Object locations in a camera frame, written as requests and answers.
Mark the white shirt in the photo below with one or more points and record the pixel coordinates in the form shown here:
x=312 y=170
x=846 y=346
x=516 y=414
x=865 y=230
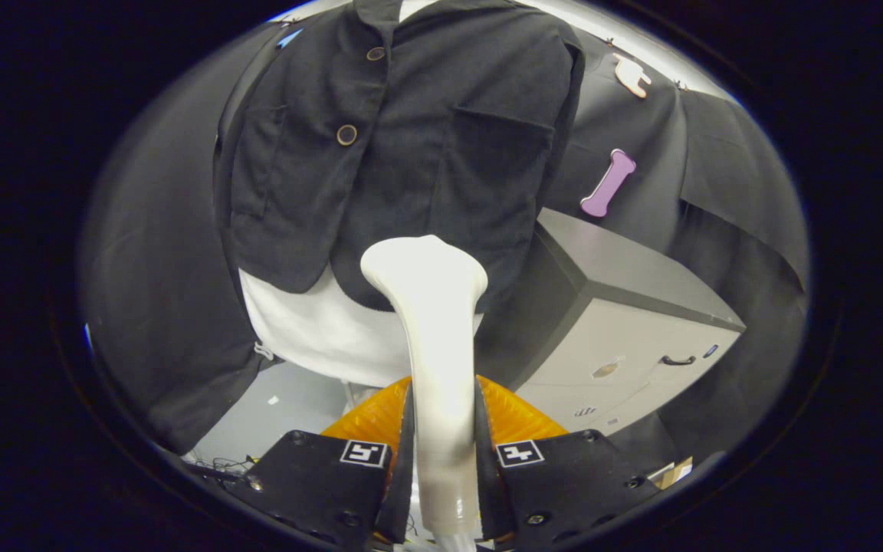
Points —
x=311 y=330

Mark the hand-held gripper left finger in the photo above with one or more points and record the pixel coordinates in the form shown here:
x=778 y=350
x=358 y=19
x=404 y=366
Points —
x=403 y=498

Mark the white garment steamer head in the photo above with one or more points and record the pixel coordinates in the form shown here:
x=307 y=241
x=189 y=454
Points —
x=441 y=345

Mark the black jacket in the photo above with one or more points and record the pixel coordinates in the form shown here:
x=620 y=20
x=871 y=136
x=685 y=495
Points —
x=411 y=153

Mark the cardboard box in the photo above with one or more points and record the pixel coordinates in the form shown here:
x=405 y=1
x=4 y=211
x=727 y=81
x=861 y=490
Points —
x=675 y=471

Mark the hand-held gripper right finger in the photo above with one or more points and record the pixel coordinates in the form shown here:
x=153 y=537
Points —
x=486 y=498

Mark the grey cabinet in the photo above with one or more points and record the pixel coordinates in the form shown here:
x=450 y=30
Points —
x=641 y=337

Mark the black backdrop cloth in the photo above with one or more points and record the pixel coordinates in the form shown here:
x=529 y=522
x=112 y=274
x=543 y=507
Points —
x=158 y=230

